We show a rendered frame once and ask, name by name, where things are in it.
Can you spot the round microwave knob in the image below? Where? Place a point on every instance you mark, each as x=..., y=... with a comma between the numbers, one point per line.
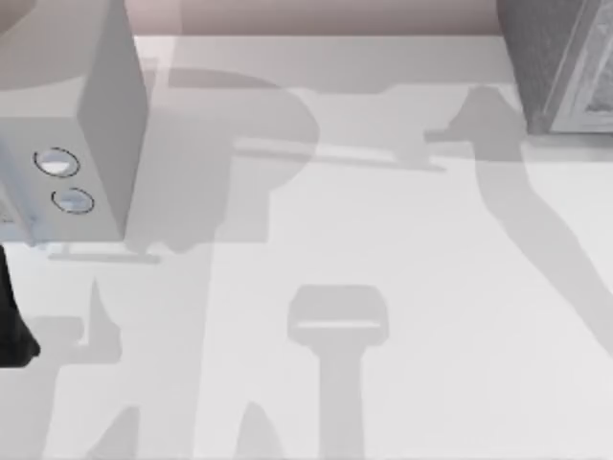
x=56, y=163
x=73, y=200

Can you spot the pale microwave oven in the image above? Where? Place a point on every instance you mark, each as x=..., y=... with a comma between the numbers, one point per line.
x=72, y=72

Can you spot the grey cabinet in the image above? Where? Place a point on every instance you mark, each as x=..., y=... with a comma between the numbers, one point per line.
x=560, y=62

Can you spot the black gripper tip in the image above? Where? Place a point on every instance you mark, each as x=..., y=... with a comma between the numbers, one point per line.
x=12, y=326

